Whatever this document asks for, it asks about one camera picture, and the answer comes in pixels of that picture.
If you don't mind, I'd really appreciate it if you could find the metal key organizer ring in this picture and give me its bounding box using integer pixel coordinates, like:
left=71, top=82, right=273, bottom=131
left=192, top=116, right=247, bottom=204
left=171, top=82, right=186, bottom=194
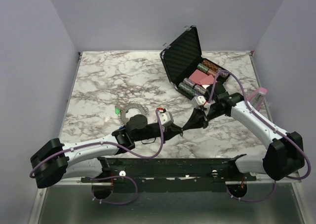
left=119, top=101, right=149, bottom=125

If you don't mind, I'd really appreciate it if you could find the green key tag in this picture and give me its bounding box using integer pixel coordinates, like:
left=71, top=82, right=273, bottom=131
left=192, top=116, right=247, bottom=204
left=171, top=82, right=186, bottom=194
left=115, top=107, right=120, bottom=115

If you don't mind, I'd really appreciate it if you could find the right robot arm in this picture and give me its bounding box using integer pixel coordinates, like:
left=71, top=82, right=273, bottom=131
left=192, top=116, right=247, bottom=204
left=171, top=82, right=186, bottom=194
left=182, top=83, right=305, bottom=180

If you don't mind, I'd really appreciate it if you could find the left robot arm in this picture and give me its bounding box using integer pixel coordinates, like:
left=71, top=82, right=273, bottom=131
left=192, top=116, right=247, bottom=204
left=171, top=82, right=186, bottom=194
left=29, top=111, right=183, bottom=188

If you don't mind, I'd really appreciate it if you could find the pink card deck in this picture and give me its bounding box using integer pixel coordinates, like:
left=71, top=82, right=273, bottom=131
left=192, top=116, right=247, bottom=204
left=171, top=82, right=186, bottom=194
left=189, top=69, right=217, bottom=89

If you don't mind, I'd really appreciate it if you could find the black poker chip case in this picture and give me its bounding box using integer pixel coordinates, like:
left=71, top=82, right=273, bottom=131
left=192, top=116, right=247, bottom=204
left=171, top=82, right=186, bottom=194
left=160, top=25, right=224, bottom=99

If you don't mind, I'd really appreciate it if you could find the pink holder block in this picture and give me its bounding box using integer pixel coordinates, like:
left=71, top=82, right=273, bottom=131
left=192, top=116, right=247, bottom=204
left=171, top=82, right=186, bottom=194
left=247, top=87, right=268, bottom=111

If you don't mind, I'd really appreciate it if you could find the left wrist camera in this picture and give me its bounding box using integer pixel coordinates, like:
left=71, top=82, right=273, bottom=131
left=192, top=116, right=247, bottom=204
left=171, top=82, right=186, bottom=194
left=158, top=108, right=174, bottom=128

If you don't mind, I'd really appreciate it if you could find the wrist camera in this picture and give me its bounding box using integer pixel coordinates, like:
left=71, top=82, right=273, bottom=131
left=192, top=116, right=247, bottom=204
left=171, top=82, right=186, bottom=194
left=191, top=96, right=206, bottom=109
left=158, top=108, right=174, bottom=128

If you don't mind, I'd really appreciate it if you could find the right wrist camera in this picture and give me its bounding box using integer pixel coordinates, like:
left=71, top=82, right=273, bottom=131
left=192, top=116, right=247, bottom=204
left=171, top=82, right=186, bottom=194
left=191, top=96, right=206, bottom=109

